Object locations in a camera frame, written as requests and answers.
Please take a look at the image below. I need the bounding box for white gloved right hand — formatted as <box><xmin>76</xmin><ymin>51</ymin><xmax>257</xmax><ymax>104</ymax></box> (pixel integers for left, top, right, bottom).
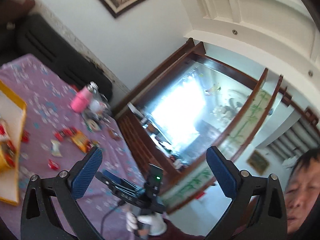
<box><xmin>126</xmin><ymin>211</ymin><xmax>168</xmax><ymax>236</ymax></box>

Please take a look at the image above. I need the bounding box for yellow snack bag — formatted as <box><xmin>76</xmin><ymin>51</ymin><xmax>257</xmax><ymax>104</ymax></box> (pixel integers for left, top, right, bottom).
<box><xmin>71</xmin><ymin>130</ymin><xmax>91</xmax><ymax>153</ymax></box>

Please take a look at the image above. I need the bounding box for small brown box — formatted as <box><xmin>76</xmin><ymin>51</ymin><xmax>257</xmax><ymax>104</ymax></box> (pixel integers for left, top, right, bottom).
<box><xmin>108</xmin><ymin>129</ymin><xmax>122</xmax><ymax>141</ymax></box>

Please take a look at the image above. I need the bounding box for person face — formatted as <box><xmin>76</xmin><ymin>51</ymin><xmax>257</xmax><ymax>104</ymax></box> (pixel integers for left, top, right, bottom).
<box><xmin>284</xmin><ymin>148</ymin><xmax>319</xmax><ymax>239</ymax></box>

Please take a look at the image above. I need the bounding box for red black candy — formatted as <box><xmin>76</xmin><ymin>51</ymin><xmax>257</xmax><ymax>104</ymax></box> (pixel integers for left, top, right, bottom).
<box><xmin>48</xmin><ymin>159</ymin><xmax>60</xmax><ymax>171</ymax></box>
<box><xmin>54</xmin><ymin>127</ymin><xmax>77</xmax><ymax>142</ymax></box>

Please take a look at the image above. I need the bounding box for purple floral tablecloth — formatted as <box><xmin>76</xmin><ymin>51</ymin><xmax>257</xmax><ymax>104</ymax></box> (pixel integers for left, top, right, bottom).
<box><xmin>1</xmin><ymin>54</ymin><xmax>144</xmax><ymax>239</ymax></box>

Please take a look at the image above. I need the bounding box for white cup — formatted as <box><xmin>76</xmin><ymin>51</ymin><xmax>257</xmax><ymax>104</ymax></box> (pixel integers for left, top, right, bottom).
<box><xmin>89</xmin><ymin>99</ymin><xmax>105</xmax><ymax>113</ymax></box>

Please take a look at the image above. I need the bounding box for pink sleeved water bottle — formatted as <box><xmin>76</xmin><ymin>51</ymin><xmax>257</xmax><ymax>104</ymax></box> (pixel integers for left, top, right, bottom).
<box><xmin>70</xmin><ymin>81</ymin><xmax>98</xmax><ymax>113</ymax></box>

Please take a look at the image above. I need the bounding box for yellow cardboard tray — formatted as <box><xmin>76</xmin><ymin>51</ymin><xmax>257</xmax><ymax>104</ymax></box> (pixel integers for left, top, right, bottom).
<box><xmin>1</xmin><ymin>83</ymin><xmax>27</xmax><ymax>206</ymax></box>

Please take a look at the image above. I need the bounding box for black leather sofa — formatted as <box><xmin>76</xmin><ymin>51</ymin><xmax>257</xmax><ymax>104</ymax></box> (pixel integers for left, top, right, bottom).
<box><xmin>1</xmin><ymin>14</ymin><xmax>113</xmax><ymax>100</ymax></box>

